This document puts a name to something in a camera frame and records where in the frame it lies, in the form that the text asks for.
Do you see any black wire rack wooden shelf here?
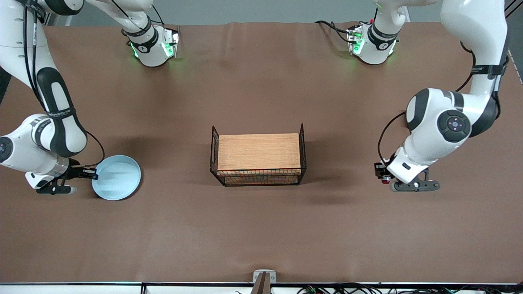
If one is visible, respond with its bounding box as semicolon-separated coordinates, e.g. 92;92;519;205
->
210;123;307;187

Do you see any light blue round plate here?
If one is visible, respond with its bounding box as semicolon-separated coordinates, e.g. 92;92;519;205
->
92;155;142;201

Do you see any grey camera post bracket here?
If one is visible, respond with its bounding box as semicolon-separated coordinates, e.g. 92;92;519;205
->
250;269;277;294

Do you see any black base power cable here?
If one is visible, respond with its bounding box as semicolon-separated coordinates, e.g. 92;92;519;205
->
315;20;353;43

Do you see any black cable bundle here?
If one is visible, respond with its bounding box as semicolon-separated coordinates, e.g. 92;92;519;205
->
296;283;523;294

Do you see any brown table cover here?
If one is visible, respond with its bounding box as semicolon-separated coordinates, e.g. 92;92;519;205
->
0;20;523;284

